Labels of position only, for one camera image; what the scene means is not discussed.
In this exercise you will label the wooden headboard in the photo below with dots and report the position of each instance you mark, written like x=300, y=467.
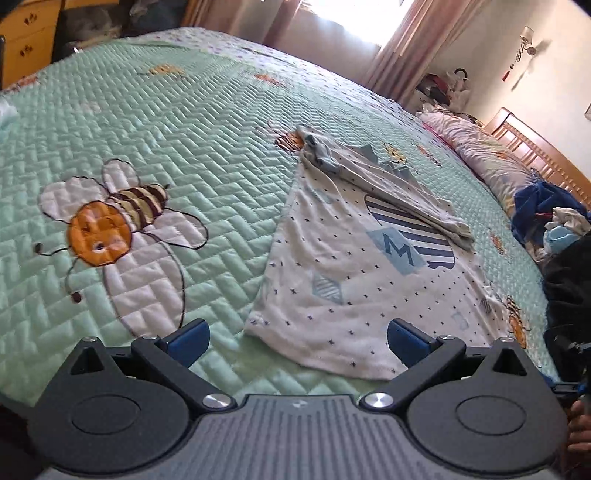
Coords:
x=545, y=147

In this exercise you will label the person's right hand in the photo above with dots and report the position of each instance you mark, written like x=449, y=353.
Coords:
x=581, y=427

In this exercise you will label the white and light blue clothes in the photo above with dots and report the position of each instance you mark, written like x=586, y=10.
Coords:
x=568, y=226

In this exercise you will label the white tote bag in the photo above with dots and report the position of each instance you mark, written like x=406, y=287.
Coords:
x=461, y=94

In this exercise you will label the pink curtain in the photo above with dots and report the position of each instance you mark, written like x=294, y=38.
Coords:
x=415, y=46
x=231, y=18

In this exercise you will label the cluttered nightstand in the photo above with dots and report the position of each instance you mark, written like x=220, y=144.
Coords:
x=434, y=92

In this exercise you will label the black garment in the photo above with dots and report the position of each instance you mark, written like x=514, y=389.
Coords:
x=570, y=300

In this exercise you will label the white star-print shirt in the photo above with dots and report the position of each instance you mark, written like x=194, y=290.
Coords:
x=360, y=286

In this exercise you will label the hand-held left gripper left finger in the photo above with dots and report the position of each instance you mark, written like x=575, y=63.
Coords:
x=187, y=339

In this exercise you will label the green quilted bee bedspread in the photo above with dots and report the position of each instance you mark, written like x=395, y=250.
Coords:
x=207, y=138

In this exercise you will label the wooden desk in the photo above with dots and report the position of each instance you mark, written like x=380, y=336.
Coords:
x=32, y=46

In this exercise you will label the wall lamp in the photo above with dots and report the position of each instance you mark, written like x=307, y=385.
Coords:
x=524, y=41

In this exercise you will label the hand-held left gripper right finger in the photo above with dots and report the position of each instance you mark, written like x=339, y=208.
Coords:
x=406, y=341

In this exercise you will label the floral pillow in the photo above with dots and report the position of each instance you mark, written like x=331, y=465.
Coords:
x=485, y=152

